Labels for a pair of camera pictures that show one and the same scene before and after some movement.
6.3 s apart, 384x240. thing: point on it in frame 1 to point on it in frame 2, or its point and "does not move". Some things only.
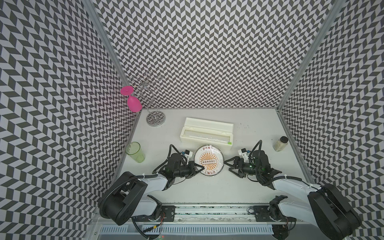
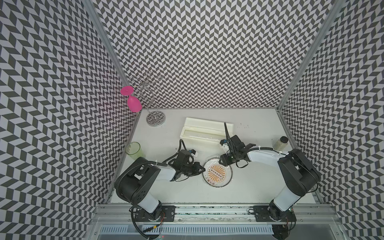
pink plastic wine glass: x=133 y=103 does not move
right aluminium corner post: x=310 y=55 does not move
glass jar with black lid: x=280 y=144 does not move
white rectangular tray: x=206 y=132 does not move
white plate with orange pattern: x=211 y=158 to x=216 y=174
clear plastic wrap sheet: x=211 y=158 to x=215 y=175
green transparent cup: x=133 y=149 does not move
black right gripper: x=240 y=174 to x=223 y=158
